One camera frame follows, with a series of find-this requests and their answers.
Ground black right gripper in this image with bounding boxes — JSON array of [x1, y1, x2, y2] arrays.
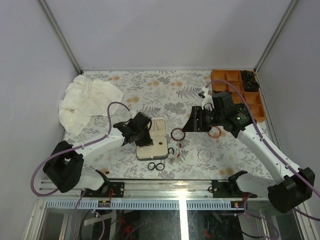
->
[[181, 106, 225, 132]]

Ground cream navy jewelry box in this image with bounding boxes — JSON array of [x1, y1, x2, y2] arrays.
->
[[136, 117, 169, 161]]

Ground orange bangle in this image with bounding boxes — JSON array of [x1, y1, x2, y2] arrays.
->
[[207, 126, 222, 139]]

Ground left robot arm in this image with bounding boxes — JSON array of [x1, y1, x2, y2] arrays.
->
[[42, 112, 153, 198]]

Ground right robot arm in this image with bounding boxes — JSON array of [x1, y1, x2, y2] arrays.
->
[[182, 90, 315, 214]]

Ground silver hoop bangle right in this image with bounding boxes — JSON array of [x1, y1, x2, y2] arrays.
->
[[197, 150, 212, 163]]

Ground floral patterned tablecloth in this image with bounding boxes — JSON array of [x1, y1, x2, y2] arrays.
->
[[64, 71, 271, 180]]

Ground white crumpled cloth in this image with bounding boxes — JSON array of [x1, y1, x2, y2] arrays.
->
[[58, 75, 124, 136]]

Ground wooden compartment tray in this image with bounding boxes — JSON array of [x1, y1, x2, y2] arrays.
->
[[210, 69, 266, 123]]

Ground dark fabric flower in tray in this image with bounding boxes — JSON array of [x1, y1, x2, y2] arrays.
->
[[240, 70, 260, 92]]

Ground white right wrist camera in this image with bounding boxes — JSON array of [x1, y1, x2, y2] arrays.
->
[[198, 86, 214, 111]]

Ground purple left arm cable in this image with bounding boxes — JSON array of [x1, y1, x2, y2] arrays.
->
[[30, 101, 132, 240]]

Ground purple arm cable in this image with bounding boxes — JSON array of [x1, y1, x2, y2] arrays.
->
[[204, 79, 320, 238], [30, 101, 132, 240]]

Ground aluminium mounting rail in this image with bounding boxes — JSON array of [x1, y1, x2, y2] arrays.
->
[[37, 178, 276, 211]]

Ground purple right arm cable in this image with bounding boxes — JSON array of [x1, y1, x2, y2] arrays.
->
[[204, 79, 320, 238]]

